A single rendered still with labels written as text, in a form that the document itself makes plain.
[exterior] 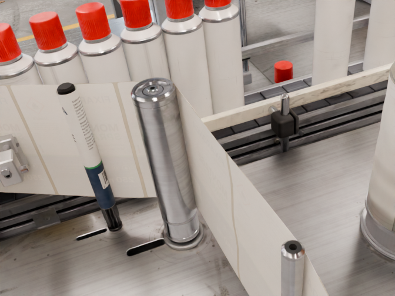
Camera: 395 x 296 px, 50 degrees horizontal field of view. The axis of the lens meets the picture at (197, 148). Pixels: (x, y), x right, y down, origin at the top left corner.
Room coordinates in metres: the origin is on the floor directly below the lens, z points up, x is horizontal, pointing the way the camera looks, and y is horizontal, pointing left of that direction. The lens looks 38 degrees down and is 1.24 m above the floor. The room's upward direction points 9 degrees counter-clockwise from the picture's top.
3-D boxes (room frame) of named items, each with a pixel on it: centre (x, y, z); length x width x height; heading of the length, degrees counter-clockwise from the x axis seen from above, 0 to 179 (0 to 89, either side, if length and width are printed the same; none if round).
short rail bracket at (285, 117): (0.46, -0.12, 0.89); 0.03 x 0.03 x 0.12; 13
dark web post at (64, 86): (0.34, 0.11, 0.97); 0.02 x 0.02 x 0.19
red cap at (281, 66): (0.69, -0.18, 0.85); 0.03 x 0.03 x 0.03
